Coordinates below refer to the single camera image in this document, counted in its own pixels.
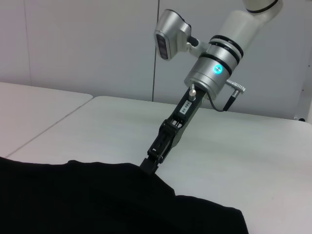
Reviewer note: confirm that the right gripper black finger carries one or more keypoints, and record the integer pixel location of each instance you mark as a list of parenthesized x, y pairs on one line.
[(149, 165), (162, 161)]

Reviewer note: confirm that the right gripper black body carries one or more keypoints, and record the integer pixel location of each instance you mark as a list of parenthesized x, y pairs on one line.
[(189, 114)]

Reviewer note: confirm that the black shirt with FREE print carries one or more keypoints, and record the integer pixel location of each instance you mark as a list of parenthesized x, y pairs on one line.
[(97, 200)]

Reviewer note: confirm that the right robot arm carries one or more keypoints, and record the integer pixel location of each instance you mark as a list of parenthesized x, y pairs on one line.
[(219, 63)]

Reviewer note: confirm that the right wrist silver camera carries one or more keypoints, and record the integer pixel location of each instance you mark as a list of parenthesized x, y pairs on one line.
[(170, 34)]

